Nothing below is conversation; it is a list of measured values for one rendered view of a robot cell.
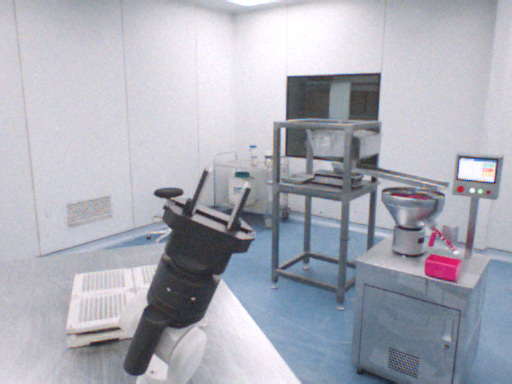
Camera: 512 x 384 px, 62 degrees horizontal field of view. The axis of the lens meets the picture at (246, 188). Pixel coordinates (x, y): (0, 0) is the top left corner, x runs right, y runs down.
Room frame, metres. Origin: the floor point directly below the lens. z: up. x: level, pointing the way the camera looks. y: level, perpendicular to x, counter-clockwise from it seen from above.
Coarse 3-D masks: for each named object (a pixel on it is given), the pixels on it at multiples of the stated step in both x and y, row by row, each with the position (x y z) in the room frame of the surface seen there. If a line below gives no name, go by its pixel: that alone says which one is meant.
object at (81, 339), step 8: (120, 328) 1.40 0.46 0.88; (80, 336) 1.35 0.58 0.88; (88, 336) 1.35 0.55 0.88; (96, 336) 1.35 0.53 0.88; (104, 336) 1.35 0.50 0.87; (112, 336) 1.36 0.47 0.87; (120, 336) 1.37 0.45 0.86; (128, 336) 1.37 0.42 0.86; (72, 344) 1.32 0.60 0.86; (80, 344) 1.32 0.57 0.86
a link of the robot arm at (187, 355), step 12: (192, 336) 0.54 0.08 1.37; (204, 336) 0.55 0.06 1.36; (180, 348) 0.52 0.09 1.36; (192, 348) 0.53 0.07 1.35; (204, 348) 0.57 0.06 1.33; (156, 360) 0.60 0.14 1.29; (180, 360) 0.52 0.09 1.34; (192, 360) 0.55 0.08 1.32; (156, 372) 0.58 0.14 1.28; (168, 372) 0.54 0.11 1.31; (180, 372) 0.53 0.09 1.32; (192, 372) 0.58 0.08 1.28
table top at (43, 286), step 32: (64, 256) 2.18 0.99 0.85; (96, 256) 2.18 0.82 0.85; (128, 256) 2.18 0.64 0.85; (160, 256) 2.18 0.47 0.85; (0, 288) 1.78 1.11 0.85; (32, 288) 1.78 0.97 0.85; (64, 288) 1.78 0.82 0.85; (224, 288) 1.78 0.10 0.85; (0, 320) 1.50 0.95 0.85; (32, 320) 1.50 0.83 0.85; (64, 320) 1.50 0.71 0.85; (224, 320) 1.50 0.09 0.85; (0, 352) 1.29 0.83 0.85; (32, 352) 1.29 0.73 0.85; (64, 352) 1.29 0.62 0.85; (96, 352) 1.29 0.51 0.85; (224, 352) 1.29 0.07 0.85; (256, 352) 1.29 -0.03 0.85
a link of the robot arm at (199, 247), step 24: (168, 216) 0.52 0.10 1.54; (192, 216) 0.52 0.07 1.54; (216, 216) 0.55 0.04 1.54; (168, 240) 0.53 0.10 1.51; (192, 240) 0.52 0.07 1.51; (216, 240) 0.51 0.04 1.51; (240, 240) 0.51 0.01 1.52; (168, 264) 0.53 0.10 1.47; (192, 264) 0.52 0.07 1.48; (216, 264) 0.52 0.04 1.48; (168, 288) 0.52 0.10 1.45; (192, 288) 0.51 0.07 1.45; (216, 288) 0.54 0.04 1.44
